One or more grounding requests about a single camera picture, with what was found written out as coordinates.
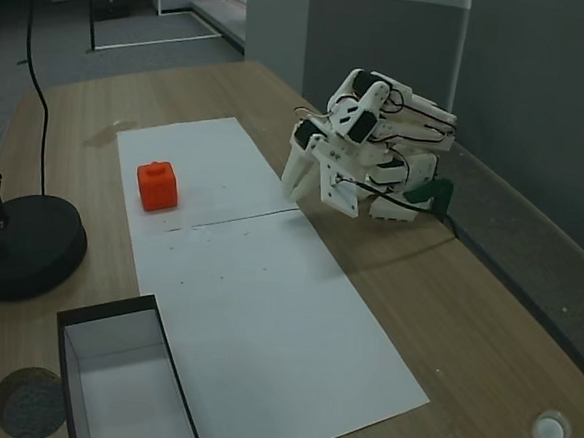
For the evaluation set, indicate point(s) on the orange cube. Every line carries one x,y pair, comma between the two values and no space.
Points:
158,187

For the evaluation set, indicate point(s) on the brown box white inside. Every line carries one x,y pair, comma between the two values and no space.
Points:
125,383

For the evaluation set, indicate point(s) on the white paper sheet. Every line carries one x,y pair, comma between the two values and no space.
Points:
264,327
215,173

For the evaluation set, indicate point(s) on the green table clamp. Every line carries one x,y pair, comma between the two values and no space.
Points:
431,191

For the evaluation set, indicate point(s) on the black metal pole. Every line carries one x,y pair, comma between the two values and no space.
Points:
93,9

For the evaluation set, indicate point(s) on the black stand with round base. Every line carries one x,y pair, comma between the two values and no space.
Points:
24,250

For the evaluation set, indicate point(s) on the white round cap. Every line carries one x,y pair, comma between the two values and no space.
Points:
550,430

